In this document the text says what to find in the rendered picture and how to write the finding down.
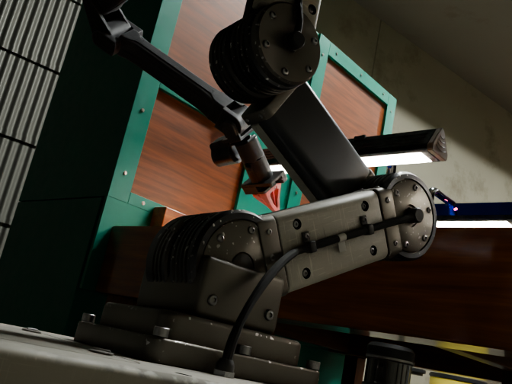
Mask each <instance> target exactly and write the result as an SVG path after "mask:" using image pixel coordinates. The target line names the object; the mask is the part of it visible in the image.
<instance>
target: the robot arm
mask: <svg viewBox="0 0 512 384"><path fill-rule="evenodd" d="M82 1H83V5H84V7H85V11H86V15H87V17H88V22H89V24H90V27H91V32H92V36H91V37H92V41H93V42H94V44H95V45H96V46H98V47H99V48H100V49H102V50H103V51H104V52H106V53H107V54H109V55H110V56H113V55H115V54H117V55H118V56H120V57H122V58H125V59H127V60H129V61H130V62H132V63H134V64H135V65H137V66H138V67H140V68H141V69H142V70H144V71H145V72H147V73H148V74H150V75H151V76H152V77H153V78H155V79H156V80H158V81H159V82H161V83H162V84H163V85H165V86H166V87H168V88H169V89H171V90H172V91H173V92H174V93H176V94H178V95H179V96H180V97H182V98H183V99H184V100H186V101H187V102H189V103H190V104H192V105H193V106H195V108H197V109H198V110H199V111H200V112H202V113H203V114H204V115H205V116H206V118H207V119H208V120H210V121H211V122H213V123H214V124H215V126H214V127H215V128H217V129H218V130H219V131H221V132H222V133H224V136H222V137H219V138H218V139H216V140H215V141H214V142H212V143H211V144H210V149H211V158H212V160H213V163H214V164H215V165H216V166H218V167H222V166H227V165H233V164H237V163H240V162H242V163H243V165H244V166H245V170H246V171H247V173H248V176H249V179H248V180H246V181H245V182H244V183H243V184H241V187H242V190H243V191H244V192H245V194H252V195H253V197H254V198H256V199H257V200H259V201H260V202H262V203H263V204H264V205H265V206H267V207H268V208H269V209H270V210H271V211H272V212H274V211H278V210H280V188H281V183H284V182H285V181H286V180H287V178H286V173H285V171H284V170H282V171H271V168H270V166H269V163H268V161H267V159H266V156H265V154H264V151H263V149H262V148H261V144H260V143H259V141H258V138H257V136H256V135H255V134H254V135H249V134H250V133H251V132H252V131H253V129H252V128H251V125H248V124H247V123H246V122H245V121H244V120H243V119H242V114H243V113H244V112H245V110H246V109H247V108H248V106H246V105H245V104H243V103H239V102H237V101H234V100H232V99H231V98H230V97H228V96H227V95H226V94H225V93H223V92H221V91H219V90H217V89H215V88H214V87H212V86H211V85H209V84H207V83H206V82H205V81H204V80H202V79H201V78H199V77H197V76H196V75H195V74H193V73H192V72H190V71H189V70H188V69H186V68H184V67H183V66H182V65H181V64H179V63H178V62H176V61H174V60H173V59H172V58H171V57H169V56H167V55H166V54H165V53H163V52H162V51H161V50H159V49H158V48H156V47H155V46H153V45H152V44H151V43H150V42H148V41H147V40H146V39H144V38H143V37H142V35H143V30H142V29H140V28H139V27H137V26H136V25H135V24H133V23H132V22H130V21H128V20H127V19H126V17H125V16H124V14H123V12H122V11H121V9H120V8H121V7H122V5H123V4H124V3H125V2H127V1H128V0H82Z"/></svg>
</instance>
